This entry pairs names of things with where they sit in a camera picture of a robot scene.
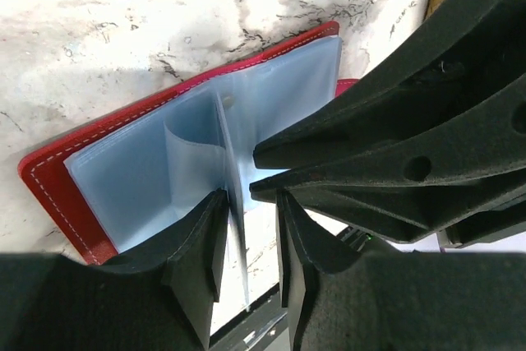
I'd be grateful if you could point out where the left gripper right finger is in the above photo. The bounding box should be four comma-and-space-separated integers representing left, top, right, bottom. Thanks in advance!
276, 192, 525, 350

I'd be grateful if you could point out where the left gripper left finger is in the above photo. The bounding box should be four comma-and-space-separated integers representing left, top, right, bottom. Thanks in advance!
1, 189, 228, 350

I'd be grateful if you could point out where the red card holder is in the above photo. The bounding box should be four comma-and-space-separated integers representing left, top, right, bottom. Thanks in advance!
16, 20, 361, 315

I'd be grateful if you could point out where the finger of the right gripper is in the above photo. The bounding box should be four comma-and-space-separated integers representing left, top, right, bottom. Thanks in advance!
250, 77, 525, 244
253, 0, 525, 169

